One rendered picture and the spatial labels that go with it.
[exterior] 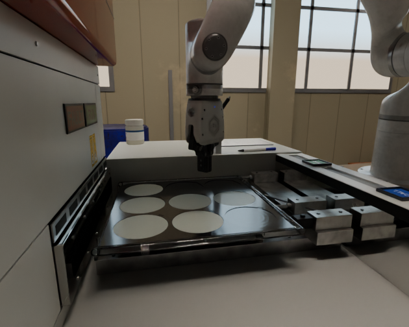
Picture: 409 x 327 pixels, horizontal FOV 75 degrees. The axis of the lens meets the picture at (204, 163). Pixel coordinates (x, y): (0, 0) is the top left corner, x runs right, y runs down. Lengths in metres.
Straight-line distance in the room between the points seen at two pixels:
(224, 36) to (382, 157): 0.63
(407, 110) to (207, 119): 0.58
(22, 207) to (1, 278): 0.07
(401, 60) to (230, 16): 0.55
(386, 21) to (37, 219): 0.87
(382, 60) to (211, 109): 0.56
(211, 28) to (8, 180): 0.40
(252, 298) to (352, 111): 3.60
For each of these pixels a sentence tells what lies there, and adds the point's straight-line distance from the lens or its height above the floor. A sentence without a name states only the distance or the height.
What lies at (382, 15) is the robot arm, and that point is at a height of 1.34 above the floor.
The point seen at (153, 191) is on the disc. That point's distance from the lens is 0.71.
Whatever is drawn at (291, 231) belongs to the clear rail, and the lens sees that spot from 0.51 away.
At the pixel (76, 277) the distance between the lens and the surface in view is 0.48.
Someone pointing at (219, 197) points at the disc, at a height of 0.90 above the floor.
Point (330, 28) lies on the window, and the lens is 3.77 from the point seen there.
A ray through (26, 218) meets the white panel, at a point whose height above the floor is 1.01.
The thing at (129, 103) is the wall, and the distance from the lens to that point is 3.10.
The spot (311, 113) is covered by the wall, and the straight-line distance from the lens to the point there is 3.62.
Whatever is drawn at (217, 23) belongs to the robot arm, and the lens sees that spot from 0.54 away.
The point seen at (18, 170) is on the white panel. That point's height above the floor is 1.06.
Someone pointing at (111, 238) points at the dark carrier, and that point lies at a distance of 0.50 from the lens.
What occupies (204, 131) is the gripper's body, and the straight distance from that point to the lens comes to 0.59.
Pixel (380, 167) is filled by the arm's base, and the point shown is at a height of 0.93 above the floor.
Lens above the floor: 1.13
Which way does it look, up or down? 13 degrees down
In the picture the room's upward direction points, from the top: straight up
